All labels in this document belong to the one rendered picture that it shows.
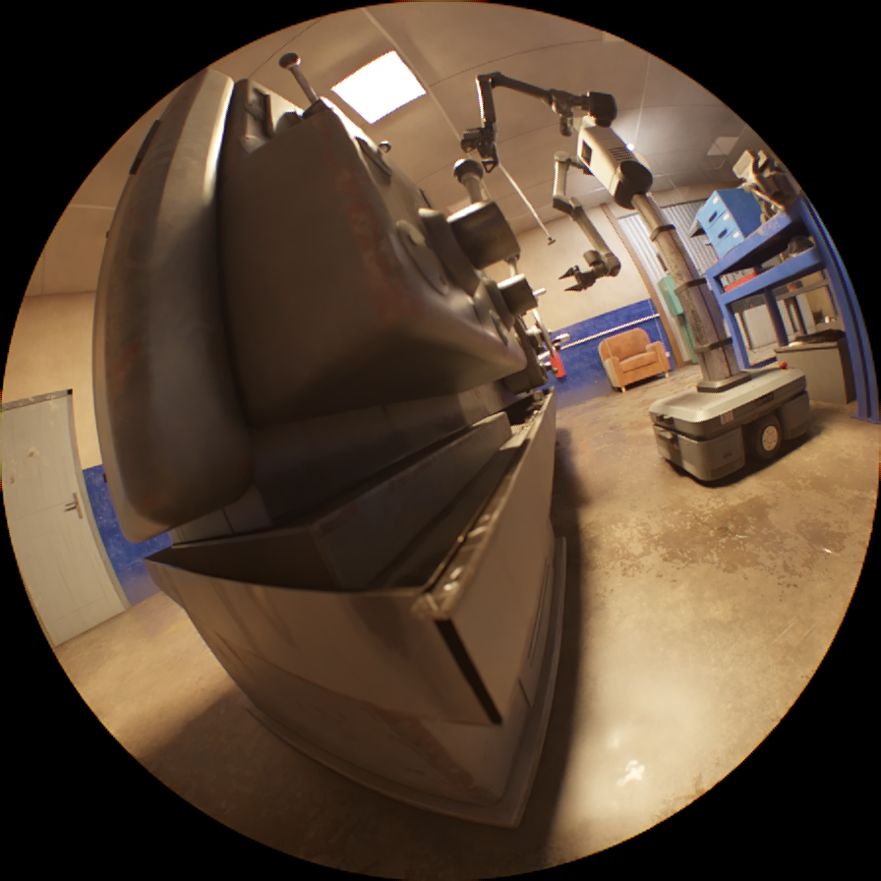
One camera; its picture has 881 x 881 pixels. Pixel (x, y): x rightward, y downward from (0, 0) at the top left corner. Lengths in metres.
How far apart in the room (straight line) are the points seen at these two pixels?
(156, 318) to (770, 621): 0.84
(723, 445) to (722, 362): 0.37
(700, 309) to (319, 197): 1.27
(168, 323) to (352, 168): 0.15
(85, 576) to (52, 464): 1.03
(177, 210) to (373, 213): 0.19
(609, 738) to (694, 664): 0.19
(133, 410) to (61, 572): 3.31
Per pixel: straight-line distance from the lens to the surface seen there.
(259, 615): 0.16
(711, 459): 1.10
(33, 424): 3.73
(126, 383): 0.20
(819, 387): 1.91
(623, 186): 1.47
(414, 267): 0.16
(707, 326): 1.32
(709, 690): 0.58
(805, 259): 1.62
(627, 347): 5.18
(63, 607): 3.52
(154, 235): 0.27
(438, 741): 0.29
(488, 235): 0.27
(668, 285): 5.22
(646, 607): 0.71
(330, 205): 0.20
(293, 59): 0.72
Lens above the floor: 0.50
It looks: 3 degrees down
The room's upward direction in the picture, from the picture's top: 21 degrees counter-clockwise
